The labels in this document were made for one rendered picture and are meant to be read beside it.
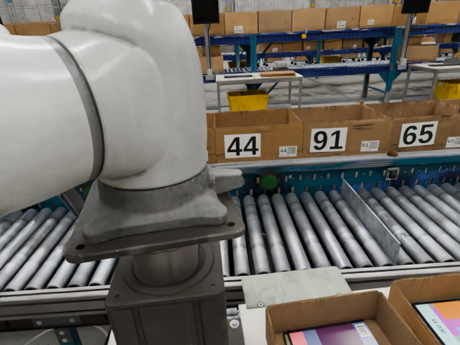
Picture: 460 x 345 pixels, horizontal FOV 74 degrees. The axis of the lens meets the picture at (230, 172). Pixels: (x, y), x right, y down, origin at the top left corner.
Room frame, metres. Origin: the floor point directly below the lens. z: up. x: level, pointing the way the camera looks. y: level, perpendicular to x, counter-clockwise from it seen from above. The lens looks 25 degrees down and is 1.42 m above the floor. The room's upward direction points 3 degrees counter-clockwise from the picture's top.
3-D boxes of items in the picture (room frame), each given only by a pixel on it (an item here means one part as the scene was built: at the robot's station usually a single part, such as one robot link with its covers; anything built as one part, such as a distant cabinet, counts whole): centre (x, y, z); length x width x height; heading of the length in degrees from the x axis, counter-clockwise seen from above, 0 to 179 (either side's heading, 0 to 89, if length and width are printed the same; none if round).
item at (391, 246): (0.98, -0.51, 0.76); 0.46 x 0.01 x 0.09; 1
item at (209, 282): (0.42, 0.11, 0.91); 0.26 x 0.26 x 0.33; 5
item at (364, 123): (1.43, -0.52, 0.96); 0.39 x 0.29 x 0.17; 91
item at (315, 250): (0.97, -0.28, 0.72); 0.52 x 0.05 x 0.05; 1
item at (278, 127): (1.43, -0.13, 0.97); 0.39 x 0.29 x 0.17; 91
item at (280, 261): (0.97, -0.15, 0.72); 0.52 x 0.05 x 0.05; 1
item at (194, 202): (0.41, 0.09, 1.23); 0.22 x 0.18 x 0.06; 102
